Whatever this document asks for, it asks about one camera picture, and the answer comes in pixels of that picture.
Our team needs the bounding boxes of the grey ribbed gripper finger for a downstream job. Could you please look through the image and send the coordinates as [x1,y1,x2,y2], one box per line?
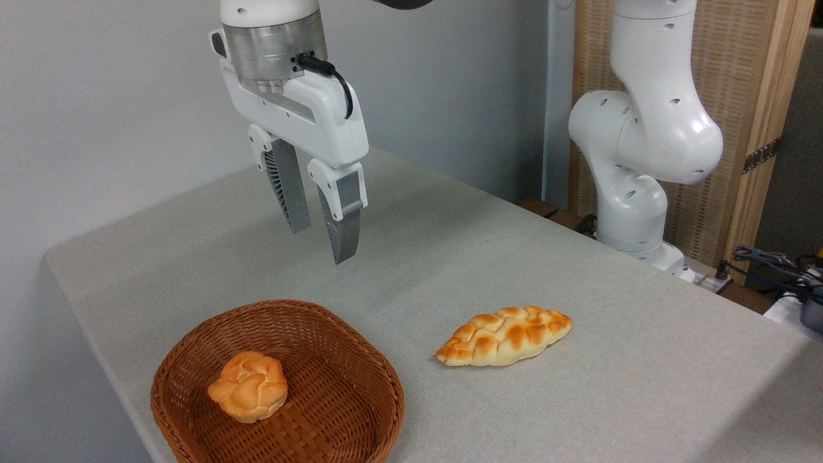
[307,159,369,266]
[248,124,312,234]

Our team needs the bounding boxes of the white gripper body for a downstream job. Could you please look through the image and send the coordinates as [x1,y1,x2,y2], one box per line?
[209,28,370,170]

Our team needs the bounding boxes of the long braided bread loaf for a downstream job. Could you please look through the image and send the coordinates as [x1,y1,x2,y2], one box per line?
[434,305,573,368]

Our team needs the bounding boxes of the brown wicker basket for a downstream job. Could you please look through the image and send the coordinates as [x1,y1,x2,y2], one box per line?
[150,299,406,463]

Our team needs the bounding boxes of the round golden bread roll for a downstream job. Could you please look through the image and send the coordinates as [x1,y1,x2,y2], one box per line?
[207,351,289,424]

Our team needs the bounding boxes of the grey tablecloth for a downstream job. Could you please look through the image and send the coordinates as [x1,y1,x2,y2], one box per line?
[44,147,823,463]

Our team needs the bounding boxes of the brown wooden ledge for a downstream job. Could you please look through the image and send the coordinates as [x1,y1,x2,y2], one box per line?
[516,196,599,240]

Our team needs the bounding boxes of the black metal screen hinge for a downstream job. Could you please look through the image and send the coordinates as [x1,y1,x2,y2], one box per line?
[743,136,783,174]

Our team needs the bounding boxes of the wooden woven folding screen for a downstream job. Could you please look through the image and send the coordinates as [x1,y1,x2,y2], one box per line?
[569,0,816,284]

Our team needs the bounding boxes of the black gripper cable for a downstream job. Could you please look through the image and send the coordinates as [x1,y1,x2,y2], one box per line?
[293,53,354,120]

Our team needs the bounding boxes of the blue-grey cable bundle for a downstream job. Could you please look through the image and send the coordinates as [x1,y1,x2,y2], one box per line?
[732,245,823,303]

